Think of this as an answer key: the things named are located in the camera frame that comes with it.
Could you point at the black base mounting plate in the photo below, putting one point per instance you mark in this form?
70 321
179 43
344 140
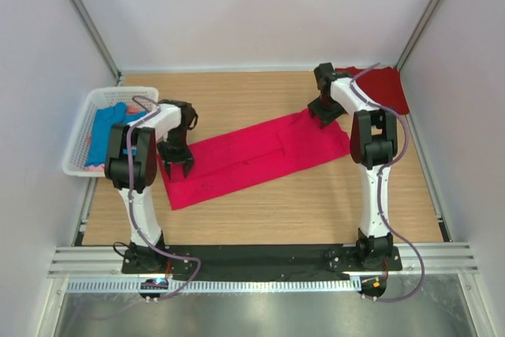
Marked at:
260 263

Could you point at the white perforated plastic basket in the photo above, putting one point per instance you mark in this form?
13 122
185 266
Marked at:
76 153

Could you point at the magenta pink t shirt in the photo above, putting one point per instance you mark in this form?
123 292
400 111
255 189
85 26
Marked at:
254 155

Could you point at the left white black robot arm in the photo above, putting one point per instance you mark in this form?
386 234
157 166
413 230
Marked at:
133 152

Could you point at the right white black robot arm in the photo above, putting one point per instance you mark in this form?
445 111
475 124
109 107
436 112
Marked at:
373 146

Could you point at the folded dark red t shirt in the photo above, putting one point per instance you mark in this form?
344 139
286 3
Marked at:
384 86

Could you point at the white slotted cable duct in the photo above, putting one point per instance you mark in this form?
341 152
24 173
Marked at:
161 286

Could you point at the right aluminium frame post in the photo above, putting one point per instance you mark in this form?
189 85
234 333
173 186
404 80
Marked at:
428 13

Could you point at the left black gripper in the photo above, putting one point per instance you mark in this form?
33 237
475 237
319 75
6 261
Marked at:
185 159

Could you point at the aluminium front rail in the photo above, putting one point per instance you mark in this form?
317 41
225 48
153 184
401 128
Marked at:
101 261

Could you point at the aluminium frame post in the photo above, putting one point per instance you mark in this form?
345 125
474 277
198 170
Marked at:
428 13
93 32

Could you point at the blue t shirt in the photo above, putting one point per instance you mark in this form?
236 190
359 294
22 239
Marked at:
106 128

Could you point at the left aluminium frame post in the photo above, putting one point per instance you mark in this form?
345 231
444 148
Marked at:
93 32

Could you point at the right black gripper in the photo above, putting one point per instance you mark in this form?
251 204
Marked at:
324 117

